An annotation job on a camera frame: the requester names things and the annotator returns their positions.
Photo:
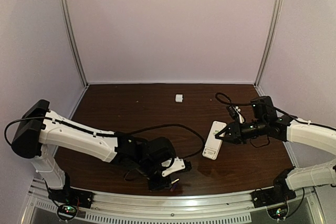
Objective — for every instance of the right aluminium frame post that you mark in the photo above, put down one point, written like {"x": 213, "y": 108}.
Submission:
{"x": 275, "y": 15}

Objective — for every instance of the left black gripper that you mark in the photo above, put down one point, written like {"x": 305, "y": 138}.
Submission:
{"x": 159, "y": 182}

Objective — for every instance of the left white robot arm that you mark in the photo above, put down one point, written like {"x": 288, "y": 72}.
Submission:
{"x": 40, "y": 127}

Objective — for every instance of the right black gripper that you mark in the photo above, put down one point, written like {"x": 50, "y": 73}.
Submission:
{"x": 235, "y": 132}

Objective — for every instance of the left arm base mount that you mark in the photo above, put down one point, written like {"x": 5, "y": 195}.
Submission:
{"x": 68, "y": 200}

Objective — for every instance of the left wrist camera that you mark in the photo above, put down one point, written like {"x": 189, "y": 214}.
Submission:
{"x": 175, "y": 165}

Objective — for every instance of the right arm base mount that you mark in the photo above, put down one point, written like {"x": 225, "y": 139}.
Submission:
{"x": 275, "y": 198}

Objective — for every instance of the front aluminium rail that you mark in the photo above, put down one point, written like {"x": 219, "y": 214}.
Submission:
{"x": 223, "y": 208}

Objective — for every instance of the aluminium frame post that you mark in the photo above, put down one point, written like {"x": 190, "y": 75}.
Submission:
{"x": 275, "y": 15}
{"x": 72, "y": 42}

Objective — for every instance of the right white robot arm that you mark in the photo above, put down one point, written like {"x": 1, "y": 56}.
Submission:
{"x": 275, "y": 123}

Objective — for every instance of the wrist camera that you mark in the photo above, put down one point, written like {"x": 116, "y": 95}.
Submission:
{"x": 175, "y": 165}
{"x": 234, "y": 112}

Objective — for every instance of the left aluminium frame post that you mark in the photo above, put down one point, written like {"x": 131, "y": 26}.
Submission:
{"x": 72, "y": 42}

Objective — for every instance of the white battery cover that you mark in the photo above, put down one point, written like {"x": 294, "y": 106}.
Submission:
{"x": 179, "y": 98}

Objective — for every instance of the white remote control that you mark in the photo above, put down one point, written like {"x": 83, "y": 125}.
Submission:
{"x": 212, "y": 144}

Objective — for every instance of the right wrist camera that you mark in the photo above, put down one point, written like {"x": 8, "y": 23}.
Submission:
{"x": 234, "y": 112}

